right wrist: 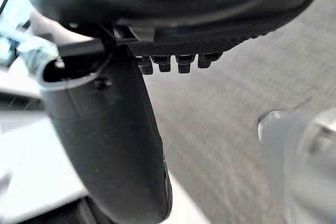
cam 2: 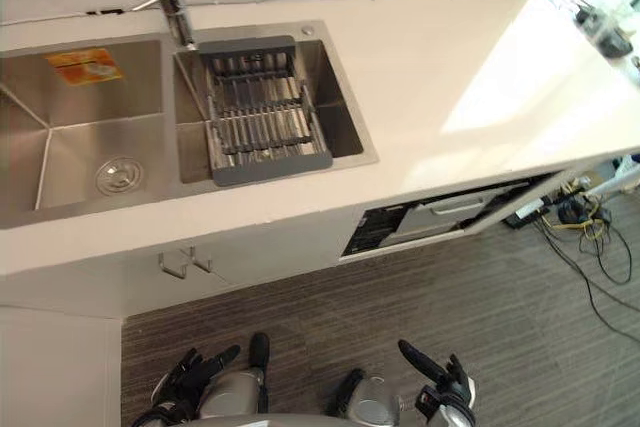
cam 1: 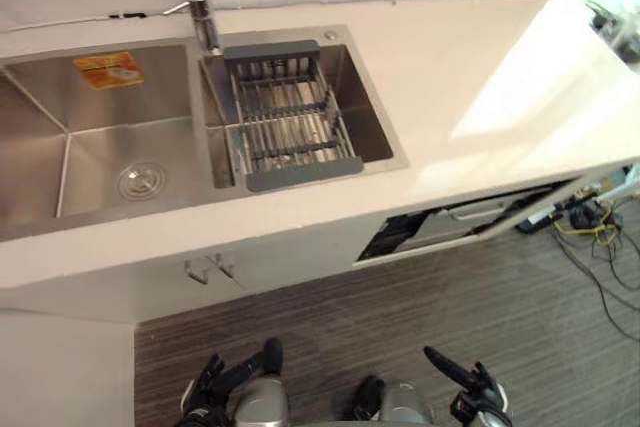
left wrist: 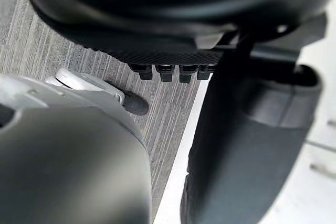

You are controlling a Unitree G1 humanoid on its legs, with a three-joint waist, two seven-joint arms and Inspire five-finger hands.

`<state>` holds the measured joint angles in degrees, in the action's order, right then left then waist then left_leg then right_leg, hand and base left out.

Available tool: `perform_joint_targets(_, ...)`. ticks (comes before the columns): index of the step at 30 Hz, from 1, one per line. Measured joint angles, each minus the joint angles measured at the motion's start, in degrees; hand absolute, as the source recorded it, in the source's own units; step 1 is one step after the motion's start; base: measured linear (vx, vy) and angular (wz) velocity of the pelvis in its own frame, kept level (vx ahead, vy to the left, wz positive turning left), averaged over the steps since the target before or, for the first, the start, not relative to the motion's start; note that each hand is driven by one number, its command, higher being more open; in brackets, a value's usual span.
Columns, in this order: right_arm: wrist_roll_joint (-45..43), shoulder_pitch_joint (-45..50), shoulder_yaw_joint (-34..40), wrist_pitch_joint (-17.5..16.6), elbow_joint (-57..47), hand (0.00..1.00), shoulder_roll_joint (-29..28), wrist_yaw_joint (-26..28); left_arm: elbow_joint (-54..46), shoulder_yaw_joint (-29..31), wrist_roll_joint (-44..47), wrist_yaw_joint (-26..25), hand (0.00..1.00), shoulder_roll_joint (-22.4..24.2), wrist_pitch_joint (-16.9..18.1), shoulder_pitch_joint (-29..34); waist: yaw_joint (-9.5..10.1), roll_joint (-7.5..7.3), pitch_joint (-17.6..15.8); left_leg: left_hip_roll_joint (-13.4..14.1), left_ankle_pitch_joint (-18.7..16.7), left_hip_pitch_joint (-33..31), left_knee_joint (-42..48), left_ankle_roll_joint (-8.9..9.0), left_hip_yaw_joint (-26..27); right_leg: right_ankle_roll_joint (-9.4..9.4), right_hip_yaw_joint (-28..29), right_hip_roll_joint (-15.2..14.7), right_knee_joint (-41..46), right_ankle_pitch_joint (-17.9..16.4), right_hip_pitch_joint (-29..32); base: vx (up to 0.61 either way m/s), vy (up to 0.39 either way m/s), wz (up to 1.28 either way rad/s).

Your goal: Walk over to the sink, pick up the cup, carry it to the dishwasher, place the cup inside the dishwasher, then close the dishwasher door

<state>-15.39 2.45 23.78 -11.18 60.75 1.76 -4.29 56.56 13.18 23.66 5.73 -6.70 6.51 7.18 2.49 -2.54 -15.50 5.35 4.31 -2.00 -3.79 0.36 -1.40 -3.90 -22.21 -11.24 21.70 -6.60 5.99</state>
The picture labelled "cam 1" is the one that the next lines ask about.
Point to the round steel drain strainer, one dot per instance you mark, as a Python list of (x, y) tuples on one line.
[(139, 179)]

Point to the dark left robot foot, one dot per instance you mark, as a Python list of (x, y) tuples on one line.
[(272, 354)]

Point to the dark right robot foot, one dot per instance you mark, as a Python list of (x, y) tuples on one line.
[(370, 397)]

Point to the dark robot foot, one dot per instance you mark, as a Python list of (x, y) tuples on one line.
[(370, 397), (272, 354)]

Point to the round steel sink cap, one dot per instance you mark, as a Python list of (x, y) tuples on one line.
[(330, 35)]

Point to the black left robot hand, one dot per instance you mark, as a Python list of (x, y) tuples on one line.
[(227, 382)]

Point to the chrome kitchen faucet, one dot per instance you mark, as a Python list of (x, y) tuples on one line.
[(201, 7)]

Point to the silver robot leg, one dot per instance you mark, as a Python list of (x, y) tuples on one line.
[(262, 404), (407, 404)]

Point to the white sink base cabinet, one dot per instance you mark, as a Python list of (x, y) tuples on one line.
[(300, 267)]

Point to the silver right robot leg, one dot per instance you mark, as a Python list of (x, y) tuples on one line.
[(407, 404)]

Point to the orange sink sticker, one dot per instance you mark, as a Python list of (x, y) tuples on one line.
[(111, 71)]

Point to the grey sink drainer rack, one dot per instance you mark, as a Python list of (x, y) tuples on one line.
[(290, 122)]

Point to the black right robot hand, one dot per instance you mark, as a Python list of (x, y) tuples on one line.
[(472, 392)]

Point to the small black floor device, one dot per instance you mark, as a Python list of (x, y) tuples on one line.
[(581, 216)]

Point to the built-in dishwasher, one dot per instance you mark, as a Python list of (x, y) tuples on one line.
[(425, 237)]

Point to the stainless steel double sink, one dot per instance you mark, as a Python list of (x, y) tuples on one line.
[(125, 132)]

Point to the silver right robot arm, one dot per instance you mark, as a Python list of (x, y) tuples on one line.
[(492, 417)]

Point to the silver left robot leg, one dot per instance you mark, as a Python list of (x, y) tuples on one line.
[(262, 404)]

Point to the white power strip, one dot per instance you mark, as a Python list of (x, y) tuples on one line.
[(535, 221)]

